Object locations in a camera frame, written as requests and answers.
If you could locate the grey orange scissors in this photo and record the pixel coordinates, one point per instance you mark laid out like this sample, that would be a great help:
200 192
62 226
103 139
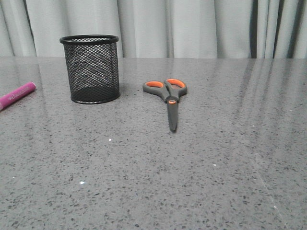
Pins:
170 92

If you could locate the pink marker pen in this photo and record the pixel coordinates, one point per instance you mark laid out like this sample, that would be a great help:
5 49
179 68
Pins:
16 95

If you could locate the black mesh pen cup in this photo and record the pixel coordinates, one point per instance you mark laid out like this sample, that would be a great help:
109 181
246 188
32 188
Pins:
92 66

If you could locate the grey curtain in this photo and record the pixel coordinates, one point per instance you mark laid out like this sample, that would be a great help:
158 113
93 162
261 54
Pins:
159 28

